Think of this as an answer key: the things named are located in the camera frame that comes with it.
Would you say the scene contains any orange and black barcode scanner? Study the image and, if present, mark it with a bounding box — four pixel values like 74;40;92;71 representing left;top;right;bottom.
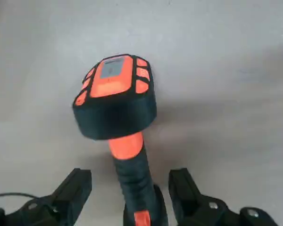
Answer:
72;53;169;226

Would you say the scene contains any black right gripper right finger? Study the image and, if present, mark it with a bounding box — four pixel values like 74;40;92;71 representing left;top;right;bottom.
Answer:
168;168;280;226

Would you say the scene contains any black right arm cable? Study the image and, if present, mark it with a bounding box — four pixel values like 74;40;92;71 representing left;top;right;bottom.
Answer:
0;192;40;201

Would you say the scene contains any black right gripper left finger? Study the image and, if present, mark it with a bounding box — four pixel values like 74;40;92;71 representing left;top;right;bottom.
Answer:
0;168;93;226

